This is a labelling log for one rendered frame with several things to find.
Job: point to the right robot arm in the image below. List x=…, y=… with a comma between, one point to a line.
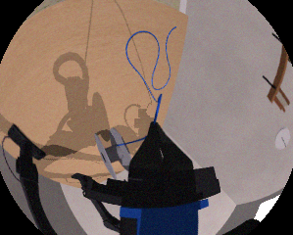
x=109, y=221

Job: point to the grey disc with black centre hole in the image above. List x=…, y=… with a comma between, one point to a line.
x=114, y=153

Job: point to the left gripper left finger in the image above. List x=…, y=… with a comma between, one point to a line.
x=147, y=156

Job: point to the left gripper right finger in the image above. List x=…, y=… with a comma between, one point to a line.
x=174, y=158

